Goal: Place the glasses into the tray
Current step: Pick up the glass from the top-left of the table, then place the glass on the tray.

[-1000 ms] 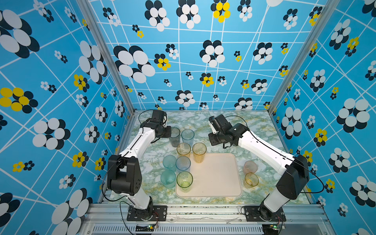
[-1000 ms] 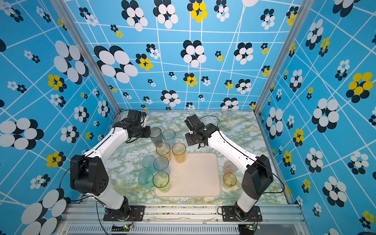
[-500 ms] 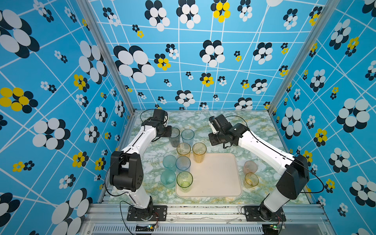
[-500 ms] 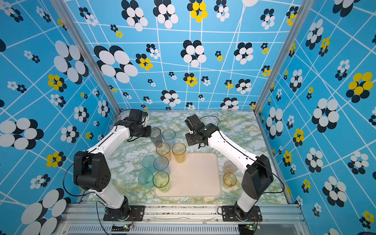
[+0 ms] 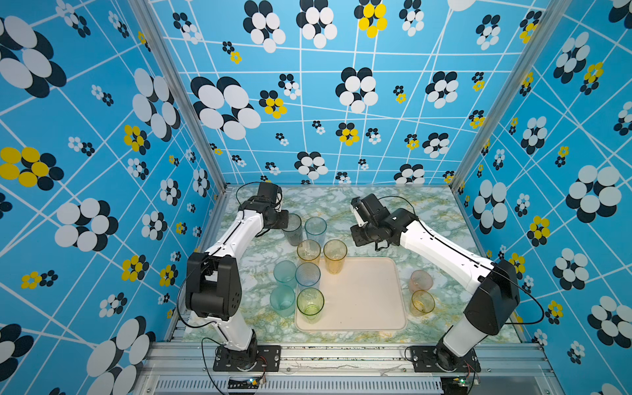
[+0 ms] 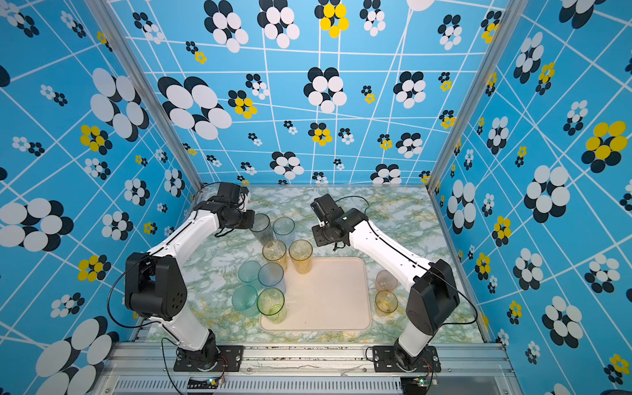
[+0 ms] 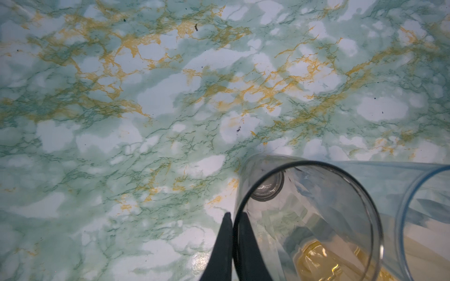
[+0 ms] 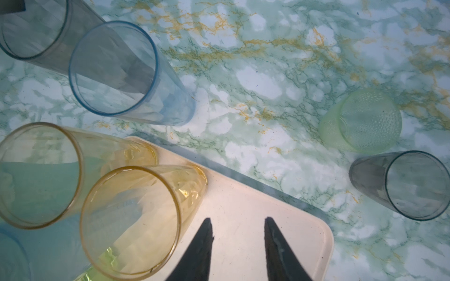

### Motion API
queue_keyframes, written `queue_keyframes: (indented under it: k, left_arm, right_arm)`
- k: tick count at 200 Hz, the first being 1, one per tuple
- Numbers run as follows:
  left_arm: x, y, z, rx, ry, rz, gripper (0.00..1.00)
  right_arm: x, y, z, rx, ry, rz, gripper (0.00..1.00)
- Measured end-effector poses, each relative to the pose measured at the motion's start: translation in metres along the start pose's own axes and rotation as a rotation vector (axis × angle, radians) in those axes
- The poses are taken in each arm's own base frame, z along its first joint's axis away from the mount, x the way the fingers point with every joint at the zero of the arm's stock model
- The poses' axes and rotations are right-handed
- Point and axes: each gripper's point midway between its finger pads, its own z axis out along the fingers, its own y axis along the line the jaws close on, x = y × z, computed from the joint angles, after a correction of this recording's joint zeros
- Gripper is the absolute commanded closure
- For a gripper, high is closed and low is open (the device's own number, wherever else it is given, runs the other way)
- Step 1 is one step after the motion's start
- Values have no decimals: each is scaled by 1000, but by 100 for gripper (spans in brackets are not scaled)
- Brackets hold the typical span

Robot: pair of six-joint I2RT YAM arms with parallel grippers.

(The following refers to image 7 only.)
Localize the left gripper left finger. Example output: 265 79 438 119
200 213 233 281

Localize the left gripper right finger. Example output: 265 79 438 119
237 212 272 281

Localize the tall grey glass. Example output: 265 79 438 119
233 155 383 281

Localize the tall pale blue glass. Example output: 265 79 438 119
336 161 450 281

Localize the tall amber glass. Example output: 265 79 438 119
293 240 368 281

